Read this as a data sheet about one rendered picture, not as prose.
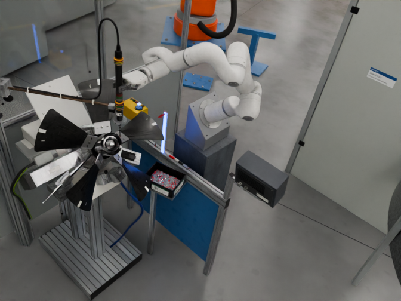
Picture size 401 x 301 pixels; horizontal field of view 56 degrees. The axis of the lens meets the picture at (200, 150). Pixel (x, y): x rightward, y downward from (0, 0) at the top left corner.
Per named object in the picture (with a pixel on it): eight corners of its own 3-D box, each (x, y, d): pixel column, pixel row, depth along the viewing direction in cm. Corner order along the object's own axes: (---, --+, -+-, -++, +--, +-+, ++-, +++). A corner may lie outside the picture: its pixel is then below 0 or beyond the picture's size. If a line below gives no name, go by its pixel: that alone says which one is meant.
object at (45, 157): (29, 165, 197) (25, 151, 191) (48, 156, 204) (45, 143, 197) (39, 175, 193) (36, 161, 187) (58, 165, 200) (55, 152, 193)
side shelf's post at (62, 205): (62, 222, 301) (47, 143, 246) (66, 220, 303) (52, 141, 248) (65, 225, 299) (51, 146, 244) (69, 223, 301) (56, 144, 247)
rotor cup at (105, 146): (96, 163, 202) (107, 162, 192) (83, 139, 199) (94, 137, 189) (117, 151, 211) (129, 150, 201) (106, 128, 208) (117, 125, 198)
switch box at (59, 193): (46, 189, 245) (42, 165, 230) (59, 183, 250) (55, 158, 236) (60, 202, 238) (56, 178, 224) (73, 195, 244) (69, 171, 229)
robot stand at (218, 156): (191, 201, 334) (205, 117, 272) (216, 222, 320) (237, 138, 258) (166, 219, 316) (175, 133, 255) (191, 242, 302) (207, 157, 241)
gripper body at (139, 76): (150, 86, 195) (133, 94, 188) (137, 77, 200) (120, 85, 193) (151, 73, 190) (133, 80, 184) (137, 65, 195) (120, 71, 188)
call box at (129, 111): (120, 114, 256) (120, 101, 249) (132, 109, 262) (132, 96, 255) (136, 126, 249) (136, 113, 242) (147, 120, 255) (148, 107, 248)
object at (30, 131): (18, 141, 240) (15, 128, 232) (42, 131, 250) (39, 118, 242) (33, 155, 232) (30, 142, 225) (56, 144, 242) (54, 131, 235)
